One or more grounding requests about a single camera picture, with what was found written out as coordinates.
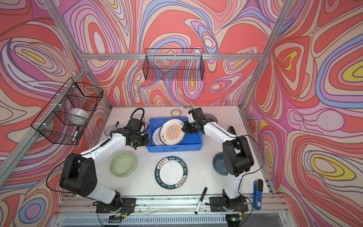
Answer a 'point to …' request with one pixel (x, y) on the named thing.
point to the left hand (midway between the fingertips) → (150, 140)
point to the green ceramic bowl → (122, 163)
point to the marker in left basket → (75, 134)
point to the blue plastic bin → (154, 123)
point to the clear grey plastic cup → (108, 128)
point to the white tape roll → (77, 117)
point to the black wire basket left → (65, 120)
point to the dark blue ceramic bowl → (218, 164)
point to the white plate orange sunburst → (170, 132)
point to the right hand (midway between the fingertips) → (183, 131)
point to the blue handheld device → (258, 188)
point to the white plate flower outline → (156, 139)
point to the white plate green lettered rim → (171, 172)
